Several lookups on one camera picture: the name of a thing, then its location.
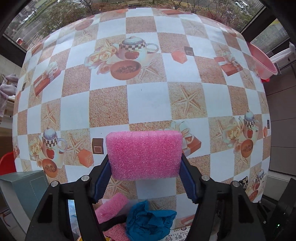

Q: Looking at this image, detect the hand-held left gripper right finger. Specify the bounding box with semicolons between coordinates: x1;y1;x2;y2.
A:
179;153;266;241

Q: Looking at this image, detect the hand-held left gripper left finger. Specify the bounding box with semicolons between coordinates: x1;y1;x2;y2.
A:
25;154;112;241

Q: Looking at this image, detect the pink foam sponge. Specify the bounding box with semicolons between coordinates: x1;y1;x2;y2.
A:
105;130;184;181
95;193;129;224

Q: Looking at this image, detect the grey cardboard box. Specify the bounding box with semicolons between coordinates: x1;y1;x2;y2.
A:
0;170;50;234

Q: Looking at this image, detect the floral tissue pack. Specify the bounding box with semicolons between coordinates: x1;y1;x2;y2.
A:
159;225;197;241

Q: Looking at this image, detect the pink and black knitted cloth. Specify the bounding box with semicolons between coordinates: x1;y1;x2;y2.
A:
103;224;130;241

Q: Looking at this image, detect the blue plastic shoe cover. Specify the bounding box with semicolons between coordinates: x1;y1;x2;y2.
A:
126;200;177;241

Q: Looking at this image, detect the checkered printed tablecloth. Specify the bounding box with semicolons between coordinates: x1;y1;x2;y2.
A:
12;7;271;232

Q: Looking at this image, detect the red plastic stool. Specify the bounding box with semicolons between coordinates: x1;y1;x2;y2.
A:
0;152;18;175

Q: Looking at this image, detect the pale lilac hanging cloth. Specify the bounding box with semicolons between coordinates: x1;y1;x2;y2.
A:
0;74;19;117

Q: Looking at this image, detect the red plastic basin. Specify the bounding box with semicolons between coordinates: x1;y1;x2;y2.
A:
248;42;278;80

